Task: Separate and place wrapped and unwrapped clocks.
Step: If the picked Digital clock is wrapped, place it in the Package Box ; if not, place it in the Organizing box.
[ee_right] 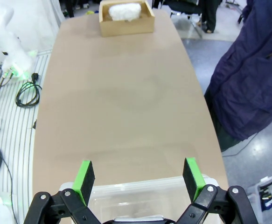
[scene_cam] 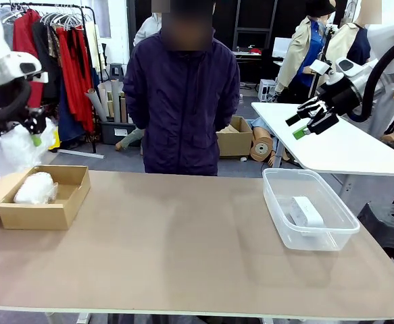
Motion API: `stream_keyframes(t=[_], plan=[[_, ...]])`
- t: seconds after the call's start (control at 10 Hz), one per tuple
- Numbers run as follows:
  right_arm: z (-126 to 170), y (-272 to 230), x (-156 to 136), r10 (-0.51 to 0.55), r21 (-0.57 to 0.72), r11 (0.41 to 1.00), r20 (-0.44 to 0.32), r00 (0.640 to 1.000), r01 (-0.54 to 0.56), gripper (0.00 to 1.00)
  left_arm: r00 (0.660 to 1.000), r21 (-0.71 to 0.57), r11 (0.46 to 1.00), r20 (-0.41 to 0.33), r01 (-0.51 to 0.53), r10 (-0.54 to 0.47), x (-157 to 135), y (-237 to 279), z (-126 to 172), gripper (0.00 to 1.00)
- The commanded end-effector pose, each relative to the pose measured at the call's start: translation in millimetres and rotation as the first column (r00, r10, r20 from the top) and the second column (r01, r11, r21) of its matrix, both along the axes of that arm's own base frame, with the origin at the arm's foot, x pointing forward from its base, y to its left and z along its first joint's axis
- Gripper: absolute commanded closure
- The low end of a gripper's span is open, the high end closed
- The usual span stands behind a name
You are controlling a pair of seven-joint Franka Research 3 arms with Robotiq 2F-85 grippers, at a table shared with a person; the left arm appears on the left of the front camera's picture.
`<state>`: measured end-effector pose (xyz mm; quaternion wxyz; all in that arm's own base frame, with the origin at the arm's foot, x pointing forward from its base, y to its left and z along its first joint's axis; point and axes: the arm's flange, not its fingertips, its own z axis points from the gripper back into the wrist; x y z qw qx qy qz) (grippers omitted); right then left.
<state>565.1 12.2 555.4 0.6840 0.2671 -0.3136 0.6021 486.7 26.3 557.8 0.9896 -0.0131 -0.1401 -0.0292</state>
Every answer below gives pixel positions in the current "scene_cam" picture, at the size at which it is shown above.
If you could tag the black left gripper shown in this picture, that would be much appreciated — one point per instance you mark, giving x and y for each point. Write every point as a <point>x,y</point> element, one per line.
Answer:
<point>0,96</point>

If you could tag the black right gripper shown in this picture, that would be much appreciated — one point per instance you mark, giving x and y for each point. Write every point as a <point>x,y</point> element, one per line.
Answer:
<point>342,98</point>

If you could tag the elongated bubble-wrapped clock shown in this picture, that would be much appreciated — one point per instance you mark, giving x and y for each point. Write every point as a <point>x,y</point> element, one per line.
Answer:
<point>17,152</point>

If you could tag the rounded bubble-wrapped clock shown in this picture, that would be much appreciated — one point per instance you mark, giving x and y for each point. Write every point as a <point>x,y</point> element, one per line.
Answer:
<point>34,189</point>

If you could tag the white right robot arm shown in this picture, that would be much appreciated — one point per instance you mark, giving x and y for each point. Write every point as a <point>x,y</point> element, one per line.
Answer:
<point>389,33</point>

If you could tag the yellow bag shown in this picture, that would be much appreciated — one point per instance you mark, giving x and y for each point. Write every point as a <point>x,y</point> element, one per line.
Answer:
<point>56,141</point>

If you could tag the white work table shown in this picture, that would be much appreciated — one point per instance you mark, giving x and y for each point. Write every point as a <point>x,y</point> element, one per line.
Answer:
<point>345,152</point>

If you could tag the white perforated box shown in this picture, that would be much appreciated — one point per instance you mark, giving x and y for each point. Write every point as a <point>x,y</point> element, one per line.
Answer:
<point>267,90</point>

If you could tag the slanted grey paper roll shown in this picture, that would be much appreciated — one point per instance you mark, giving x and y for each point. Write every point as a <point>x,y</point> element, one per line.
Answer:
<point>97,108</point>

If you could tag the brown tape roll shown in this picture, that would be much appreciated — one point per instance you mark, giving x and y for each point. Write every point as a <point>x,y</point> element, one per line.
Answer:
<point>262,148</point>

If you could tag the mannequin in beige coat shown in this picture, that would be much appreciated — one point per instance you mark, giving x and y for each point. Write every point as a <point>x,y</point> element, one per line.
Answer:
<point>298,50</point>

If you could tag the long red dress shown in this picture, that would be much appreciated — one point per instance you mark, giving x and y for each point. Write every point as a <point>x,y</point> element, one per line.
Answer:
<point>75,67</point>

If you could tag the beige paper roll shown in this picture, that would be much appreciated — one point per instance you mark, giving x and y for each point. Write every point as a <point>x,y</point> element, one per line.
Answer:
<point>103,96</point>

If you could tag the black hanging garment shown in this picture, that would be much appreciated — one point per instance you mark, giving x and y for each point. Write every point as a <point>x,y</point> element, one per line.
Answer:
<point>46,50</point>

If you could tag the black tripod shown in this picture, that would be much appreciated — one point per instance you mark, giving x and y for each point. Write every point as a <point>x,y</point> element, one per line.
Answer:
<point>328,40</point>

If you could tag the white monitor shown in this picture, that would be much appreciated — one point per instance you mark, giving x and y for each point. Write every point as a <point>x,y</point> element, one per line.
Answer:
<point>281,47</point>

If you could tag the mannequin in cream jacket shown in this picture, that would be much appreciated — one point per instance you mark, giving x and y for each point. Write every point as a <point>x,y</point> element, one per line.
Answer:
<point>345,44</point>

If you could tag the black storage crate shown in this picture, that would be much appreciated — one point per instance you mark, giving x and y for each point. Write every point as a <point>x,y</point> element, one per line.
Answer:
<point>115,133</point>

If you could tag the tall grey tube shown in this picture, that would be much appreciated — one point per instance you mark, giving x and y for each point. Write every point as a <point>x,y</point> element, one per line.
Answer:
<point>115,101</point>

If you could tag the brown cardboard carton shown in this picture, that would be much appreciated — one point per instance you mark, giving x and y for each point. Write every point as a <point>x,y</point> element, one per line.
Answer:
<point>234,145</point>

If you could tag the brown cardboard tube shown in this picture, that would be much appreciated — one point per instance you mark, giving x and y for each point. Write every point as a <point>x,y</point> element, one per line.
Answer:
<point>123,113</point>

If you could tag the red jacket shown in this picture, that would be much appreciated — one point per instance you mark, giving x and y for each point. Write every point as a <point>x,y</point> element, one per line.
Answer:
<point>24,33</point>

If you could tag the lying mannequin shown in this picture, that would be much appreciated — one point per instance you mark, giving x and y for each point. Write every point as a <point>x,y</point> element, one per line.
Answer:
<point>129,138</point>

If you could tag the open brown cardboard box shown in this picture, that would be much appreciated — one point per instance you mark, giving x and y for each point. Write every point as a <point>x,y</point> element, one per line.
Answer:
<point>34,217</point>

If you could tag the cream hanging garment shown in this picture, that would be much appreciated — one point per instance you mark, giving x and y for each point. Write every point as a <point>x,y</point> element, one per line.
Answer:
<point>92,44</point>

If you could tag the grey step stool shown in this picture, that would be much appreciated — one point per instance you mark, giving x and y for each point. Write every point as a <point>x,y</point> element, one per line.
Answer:
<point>116,67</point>

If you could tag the grey fleece garment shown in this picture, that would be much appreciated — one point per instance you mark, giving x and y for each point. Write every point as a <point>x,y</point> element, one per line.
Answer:
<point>7,27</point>

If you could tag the black bucket hat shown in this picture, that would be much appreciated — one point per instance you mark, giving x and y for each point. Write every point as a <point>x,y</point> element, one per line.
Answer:
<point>320,6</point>

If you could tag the clear plastic bin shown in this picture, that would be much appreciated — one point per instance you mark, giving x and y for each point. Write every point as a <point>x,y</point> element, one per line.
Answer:
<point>318,239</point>

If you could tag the person in purple jacket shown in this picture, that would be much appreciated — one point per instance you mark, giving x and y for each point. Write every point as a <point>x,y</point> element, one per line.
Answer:
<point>183,111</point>

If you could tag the black plastic stool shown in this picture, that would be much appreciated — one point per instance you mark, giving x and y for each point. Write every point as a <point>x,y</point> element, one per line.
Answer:
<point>392,229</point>

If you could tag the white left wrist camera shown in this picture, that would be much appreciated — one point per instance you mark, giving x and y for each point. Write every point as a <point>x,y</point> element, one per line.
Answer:
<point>39,77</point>

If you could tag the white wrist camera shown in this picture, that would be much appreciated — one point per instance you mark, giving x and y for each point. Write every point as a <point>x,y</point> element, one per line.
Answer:
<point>321,67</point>
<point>39,77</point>

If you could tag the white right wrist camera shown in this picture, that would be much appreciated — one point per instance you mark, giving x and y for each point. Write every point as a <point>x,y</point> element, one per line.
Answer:
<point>321,67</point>

